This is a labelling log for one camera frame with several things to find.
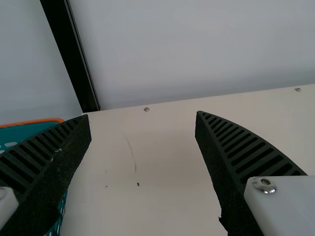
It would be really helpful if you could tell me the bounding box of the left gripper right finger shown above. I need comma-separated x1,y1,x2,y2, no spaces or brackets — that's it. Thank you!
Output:
194,111,315,236

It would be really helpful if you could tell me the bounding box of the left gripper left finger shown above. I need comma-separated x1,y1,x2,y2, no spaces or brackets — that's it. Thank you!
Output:
0,114,93,236

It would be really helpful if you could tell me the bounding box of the teal shopping basket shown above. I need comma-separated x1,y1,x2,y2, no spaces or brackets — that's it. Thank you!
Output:
0,118,67,236

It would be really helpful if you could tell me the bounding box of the black post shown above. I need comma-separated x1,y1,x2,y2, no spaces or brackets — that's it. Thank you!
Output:
39,0,101,112

